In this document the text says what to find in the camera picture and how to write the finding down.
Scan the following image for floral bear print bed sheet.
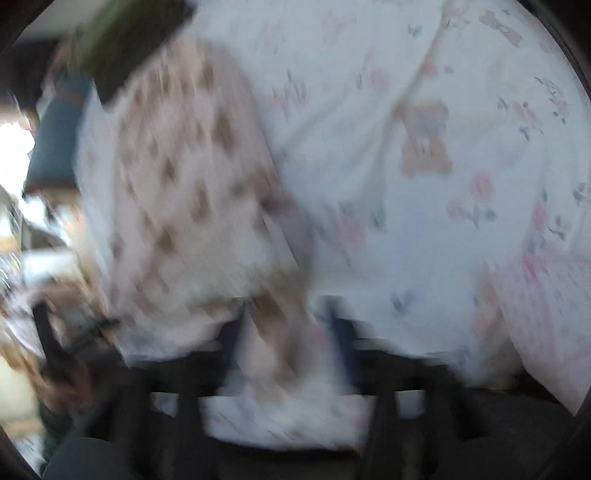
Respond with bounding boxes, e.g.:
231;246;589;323
185;0;588;391

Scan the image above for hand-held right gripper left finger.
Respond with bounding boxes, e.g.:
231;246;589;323
117;318;247;464

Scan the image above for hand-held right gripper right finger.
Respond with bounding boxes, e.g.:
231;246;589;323
327;299;467;464

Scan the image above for black frame object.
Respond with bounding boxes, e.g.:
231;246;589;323
31;302;122;402

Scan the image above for blue cushion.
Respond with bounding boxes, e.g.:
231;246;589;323
27;76;95;191

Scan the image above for pink brown-heart print pants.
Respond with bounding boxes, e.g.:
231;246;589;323
75;36;370;452

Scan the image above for pink floral pillow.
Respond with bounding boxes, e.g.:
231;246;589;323
488;249;591;416

